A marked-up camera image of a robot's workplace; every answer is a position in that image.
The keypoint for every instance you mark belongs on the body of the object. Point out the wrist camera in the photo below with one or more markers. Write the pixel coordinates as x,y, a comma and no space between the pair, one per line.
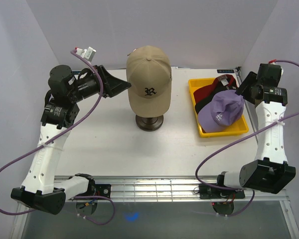
87,54
275,62

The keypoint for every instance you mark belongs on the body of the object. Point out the yellow plastic tray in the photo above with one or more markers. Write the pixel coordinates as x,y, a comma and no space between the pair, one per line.
238,128

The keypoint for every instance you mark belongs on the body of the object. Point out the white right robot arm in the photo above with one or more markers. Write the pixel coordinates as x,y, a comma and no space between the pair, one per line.
269,172

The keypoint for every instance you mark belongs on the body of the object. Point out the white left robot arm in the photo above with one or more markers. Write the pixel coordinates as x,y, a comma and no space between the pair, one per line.
39,191

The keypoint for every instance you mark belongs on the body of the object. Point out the lavender baseball cap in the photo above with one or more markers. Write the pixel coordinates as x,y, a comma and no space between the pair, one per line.
224,109

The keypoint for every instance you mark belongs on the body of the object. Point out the black NY baseball cap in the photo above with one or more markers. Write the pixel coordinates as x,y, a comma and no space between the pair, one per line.
201,104

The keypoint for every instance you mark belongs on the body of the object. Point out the beige mannequin head stand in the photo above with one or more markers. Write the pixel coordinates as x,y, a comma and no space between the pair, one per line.
149,124

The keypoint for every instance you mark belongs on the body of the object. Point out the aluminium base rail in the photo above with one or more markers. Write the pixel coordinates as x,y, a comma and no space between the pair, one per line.
134,189

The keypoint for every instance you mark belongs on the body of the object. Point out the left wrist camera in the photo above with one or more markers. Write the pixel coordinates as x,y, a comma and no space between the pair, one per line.
87,54

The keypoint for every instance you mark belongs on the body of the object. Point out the red baseball cap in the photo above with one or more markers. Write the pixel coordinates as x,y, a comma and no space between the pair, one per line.
220,81

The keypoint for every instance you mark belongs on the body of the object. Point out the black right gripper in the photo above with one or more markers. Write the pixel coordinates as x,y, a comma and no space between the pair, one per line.
247,82

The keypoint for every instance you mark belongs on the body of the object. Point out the beige baseball cap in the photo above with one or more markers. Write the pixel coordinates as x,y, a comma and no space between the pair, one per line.
148,70

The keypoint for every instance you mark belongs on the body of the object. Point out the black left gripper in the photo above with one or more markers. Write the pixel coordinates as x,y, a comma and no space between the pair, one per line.
111,85

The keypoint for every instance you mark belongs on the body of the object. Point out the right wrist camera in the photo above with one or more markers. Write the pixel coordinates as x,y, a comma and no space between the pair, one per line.
275,62

